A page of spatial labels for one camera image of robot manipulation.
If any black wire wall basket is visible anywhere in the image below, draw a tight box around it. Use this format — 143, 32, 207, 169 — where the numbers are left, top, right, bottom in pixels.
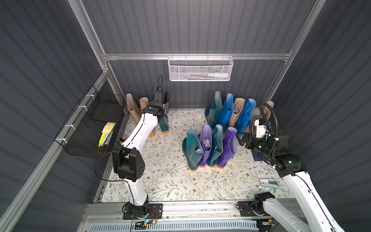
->
55, 87, 125, 158

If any teal front boot left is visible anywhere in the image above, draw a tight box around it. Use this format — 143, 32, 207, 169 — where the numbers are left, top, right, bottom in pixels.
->
182, 129, 204, 171

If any dark blue book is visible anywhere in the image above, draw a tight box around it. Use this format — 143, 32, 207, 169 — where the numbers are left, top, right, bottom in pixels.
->
251, 150, 269, 161

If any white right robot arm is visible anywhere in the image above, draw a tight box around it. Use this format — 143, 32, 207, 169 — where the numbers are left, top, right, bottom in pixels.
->
236, 132, 343, 232

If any purple front boot right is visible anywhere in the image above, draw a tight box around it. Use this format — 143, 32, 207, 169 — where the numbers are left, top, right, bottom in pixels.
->
216, 127, 237, 168

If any blue rain boot right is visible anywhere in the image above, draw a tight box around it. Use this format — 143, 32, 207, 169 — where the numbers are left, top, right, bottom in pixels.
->
236, 98, 257, 133

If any teal front boot right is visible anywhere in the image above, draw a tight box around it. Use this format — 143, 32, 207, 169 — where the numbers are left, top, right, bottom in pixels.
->
207, 124, 223, 167

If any dark teal boot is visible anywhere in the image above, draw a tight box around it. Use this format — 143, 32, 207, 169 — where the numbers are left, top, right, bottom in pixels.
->
159, 114, 169, 133
205, 90, 223, 129

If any blue rain boot left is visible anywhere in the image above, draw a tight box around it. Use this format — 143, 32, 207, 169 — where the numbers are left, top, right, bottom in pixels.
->
218, 93, 234, 131

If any white wire mesh basket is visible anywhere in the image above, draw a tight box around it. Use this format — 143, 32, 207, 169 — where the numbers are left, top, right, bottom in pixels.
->
167, 55, 234, 82

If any pink cup of markers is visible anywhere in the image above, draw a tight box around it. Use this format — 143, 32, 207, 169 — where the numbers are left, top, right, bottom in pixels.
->
115, 139, 124, 150

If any floral floor mat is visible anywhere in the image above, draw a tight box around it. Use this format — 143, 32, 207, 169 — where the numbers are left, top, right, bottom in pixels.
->
141, 109, 293, 202

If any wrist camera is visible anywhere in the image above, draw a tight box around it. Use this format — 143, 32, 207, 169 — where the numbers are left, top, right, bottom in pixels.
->
154, 87, 169, 104
252, 119, 267, 140

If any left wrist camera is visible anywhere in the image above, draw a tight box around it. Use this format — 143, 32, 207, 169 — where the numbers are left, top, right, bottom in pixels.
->
154, 87, 169, 104

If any purple boot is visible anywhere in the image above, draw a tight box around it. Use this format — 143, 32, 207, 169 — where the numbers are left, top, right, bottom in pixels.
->
199, 124, 212, 167
216, 127, 237, 168

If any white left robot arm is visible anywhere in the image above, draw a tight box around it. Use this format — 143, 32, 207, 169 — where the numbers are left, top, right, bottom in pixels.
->
112, 87, 168, 216

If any blue rain boot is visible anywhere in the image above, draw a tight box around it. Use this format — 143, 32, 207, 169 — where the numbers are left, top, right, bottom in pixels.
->
236, 98, 257, 133
218, 93, 234, 131

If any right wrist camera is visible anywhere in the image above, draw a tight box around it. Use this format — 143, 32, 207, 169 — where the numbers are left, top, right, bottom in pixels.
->
252, 119, 267, 140

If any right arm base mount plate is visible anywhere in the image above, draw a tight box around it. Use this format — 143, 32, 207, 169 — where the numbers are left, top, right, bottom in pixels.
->
235, 199, 265, 217

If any beige rain boot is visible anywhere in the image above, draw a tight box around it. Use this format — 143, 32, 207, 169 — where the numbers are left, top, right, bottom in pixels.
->
228, 98, 245, 127
249, 101, 274, 127
139, 97, 156, 138
126, 93, 142, 125

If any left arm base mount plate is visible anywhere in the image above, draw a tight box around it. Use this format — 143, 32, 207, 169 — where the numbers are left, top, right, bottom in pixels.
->
122, 202, 163, 220

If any yellow notepad in basket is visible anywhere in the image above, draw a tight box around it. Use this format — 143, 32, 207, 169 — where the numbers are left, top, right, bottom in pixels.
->
98, 122, 116, 147

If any purple front boot left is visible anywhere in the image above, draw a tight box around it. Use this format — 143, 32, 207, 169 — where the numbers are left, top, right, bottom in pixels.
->
199, 124, 212, 167

